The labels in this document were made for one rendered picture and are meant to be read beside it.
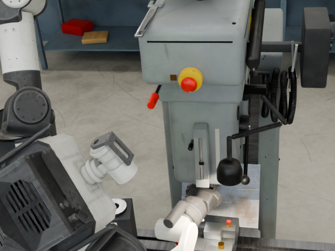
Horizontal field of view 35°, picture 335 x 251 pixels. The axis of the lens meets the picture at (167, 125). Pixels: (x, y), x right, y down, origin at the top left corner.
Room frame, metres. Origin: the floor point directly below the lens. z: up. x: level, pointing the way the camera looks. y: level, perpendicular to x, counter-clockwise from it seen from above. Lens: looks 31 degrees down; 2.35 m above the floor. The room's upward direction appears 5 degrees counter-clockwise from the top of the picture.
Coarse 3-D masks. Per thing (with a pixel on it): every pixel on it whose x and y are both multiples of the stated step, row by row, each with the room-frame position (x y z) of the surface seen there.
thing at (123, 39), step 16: (64, 32) 5.63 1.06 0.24; (80, 32) 5.50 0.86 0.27; (96, 32) 5.44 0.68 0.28; (112, 32) 5.54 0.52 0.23; (128, 32) 5.49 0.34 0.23; (288, 32) 5.10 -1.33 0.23; (48, 48) 5.23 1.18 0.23; (64, 48) 5.20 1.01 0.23; (80, 48) 5.16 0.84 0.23; (96, 48) 5.12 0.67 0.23; (112, 48) 5.08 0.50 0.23; (128, 48) 5.05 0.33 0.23
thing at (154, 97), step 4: (156, 88) 1.24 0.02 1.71; (160, 88) 1.25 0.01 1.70; (156, 92) 1.22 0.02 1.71; (152, 96) 1.19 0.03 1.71; (156, 96) 1.19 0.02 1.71; (152, 100) 1.17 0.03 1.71; (156, 100) 1.18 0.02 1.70; (148, 104) 1.16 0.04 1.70; (152, 104) 1.16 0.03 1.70; (152, 108) 1.16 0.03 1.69
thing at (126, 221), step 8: (120, 200) 1.51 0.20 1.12; (128, 200) 1.52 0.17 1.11; (120, 208) 1.47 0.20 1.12; (128, 208) 1.48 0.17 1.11; (120, 216) 1.44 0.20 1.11; (128, 216) 1.43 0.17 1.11; (120, 224) 1.42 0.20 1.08; (128, 224) 1.42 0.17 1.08; (128, 232) 1.42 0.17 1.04; (136, 232) 1.52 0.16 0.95
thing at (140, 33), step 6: (162, 0) 1.38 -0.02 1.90; (150, 6) 1.35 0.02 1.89; (156, 6) 1.33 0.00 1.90; (162, 6) 1.34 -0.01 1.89; (150, 12) 1.29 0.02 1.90; (144, 18) 1.25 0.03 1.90; (150, 18) 1.25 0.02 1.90; (144, 24) 1.21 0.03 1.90; (138, 30) 1.17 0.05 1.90; (144, 30) 1.17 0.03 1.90; (138, 36) 1.15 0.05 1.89
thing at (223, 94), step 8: (168, 88) 1.29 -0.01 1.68; (176, 88) 1.28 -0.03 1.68; (200, 88) 1.27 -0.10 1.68; (208, 88) 1.26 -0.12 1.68; (216, 88) 1.26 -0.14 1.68; (224, 88) 1.25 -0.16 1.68; (232, 88) 1.25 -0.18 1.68; (240, 88) 1.25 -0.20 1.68; (160, 96) 1.30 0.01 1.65; (168, 96) 1.29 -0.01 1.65; (176, 96) 1.28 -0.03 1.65; (184, 96) 1.28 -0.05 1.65; (192, 96) 1.27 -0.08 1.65; (200, 96) 1.27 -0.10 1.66; (208, 96) 1.26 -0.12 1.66; (216, 96) 1.26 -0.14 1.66; (224, 96) 1.25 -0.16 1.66; (232, 96) 1.25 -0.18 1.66; (240, 96) 1.25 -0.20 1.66
